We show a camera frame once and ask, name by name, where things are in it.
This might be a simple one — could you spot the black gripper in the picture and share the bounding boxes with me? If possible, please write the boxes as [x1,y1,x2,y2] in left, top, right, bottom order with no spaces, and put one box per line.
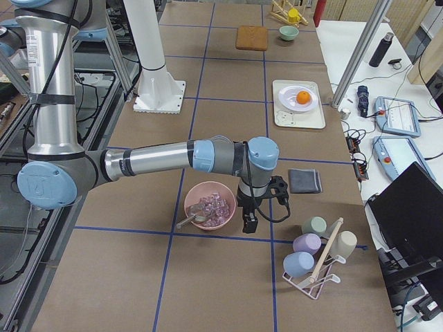
[237,183,266,233]

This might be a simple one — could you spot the white plate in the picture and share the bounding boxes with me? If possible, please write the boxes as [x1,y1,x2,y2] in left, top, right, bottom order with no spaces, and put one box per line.
[278,85,319,113]

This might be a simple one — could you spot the orange fruit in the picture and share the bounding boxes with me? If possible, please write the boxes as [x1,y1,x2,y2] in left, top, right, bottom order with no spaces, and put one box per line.
[296,91,311,104]

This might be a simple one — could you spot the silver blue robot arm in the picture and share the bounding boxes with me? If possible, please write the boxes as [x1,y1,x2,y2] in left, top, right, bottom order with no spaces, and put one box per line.
[15,1,289,233]
[1,19,107,57]

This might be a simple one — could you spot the cream bear tray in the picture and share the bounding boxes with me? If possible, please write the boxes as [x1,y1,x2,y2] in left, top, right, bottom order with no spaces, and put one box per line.
[272,80,325,129]

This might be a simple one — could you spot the clear ice cubes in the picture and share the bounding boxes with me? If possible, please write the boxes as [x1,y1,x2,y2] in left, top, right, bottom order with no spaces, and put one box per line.
[192,192,232,230]

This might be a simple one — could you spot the metal scoop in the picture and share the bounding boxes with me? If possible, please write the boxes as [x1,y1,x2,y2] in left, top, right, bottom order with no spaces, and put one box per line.
[176,203,208,229]

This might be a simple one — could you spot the pink bowl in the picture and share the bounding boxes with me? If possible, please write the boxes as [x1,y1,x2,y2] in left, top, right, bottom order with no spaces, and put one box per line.
[183,181,237,231]

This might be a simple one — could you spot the purple cup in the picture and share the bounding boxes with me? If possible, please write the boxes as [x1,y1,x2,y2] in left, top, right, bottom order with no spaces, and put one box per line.
[292,233,321,255]

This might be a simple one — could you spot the blue cup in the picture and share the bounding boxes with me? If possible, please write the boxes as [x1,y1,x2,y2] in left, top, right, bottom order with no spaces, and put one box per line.
[283,252,315,277]

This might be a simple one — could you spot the grey folded cloth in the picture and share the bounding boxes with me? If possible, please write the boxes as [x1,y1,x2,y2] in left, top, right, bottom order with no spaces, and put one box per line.
[288,169,323,194]

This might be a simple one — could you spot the green cup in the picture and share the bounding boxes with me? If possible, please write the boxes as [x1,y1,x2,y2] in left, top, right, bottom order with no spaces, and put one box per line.
[301,216,327,237]

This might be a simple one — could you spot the beige cup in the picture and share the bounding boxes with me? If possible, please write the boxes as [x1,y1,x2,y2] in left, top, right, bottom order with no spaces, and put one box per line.
[330,230,357,259]

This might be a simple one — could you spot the small metal cylinder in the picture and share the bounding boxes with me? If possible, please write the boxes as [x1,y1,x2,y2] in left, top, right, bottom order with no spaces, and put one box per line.
[339,108,351,120]

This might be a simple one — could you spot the black laptop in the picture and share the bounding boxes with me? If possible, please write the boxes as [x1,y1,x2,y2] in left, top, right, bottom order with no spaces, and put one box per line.
[368,162,442,306]

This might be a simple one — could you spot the near teach pendant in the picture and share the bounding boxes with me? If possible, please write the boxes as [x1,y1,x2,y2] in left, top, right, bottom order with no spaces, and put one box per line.
[372,136,435,181]

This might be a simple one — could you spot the teach pendant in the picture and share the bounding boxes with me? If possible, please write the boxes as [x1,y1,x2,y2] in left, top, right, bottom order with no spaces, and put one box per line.
[372,136,435,181]
[374,96,422,138]

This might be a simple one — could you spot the folded dark umbrella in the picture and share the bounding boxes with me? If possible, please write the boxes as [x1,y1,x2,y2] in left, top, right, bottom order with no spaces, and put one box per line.
[357,85,369,118]

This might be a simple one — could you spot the far teach pendant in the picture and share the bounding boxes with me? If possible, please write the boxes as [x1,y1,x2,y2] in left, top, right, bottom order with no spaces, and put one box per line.
[374,96,422,138]

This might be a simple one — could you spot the wooden cutting board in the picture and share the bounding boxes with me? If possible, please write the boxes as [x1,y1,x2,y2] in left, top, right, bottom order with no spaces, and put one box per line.
[235,26,268,51]

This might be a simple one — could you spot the green bowl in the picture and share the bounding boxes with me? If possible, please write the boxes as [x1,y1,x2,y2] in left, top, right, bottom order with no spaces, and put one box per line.
[279,26,299,42]

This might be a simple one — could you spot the wooden mug rack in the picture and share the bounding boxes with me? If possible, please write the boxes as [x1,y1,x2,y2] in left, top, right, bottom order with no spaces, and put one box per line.
[270,0,309,27]

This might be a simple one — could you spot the yellow cup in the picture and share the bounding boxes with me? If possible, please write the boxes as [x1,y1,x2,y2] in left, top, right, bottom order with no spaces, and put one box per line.
[287,8,301,24]

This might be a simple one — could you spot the black water bottle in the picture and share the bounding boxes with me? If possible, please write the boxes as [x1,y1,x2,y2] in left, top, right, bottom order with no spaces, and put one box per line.
[368,33,394,67]

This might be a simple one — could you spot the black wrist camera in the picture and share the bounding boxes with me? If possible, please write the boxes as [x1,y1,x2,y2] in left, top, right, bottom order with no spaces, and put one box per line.
[268,176,289,205]

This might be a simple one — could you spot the white wire cup rack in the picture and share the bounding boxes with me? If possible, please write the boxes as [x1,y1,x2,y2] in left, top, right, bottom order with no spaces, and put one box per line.
[282,217,346,299]

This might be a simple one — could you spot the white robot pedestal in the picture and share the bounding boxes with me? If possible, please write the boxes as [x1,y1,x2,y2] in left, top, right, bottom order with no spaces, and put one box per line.
[124,0,186,114]

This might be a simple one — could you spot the aluminium frame post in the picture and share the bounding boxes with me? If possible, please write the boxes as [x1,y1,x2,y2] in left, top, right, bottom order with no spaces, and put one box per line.
[331,0,392,109]

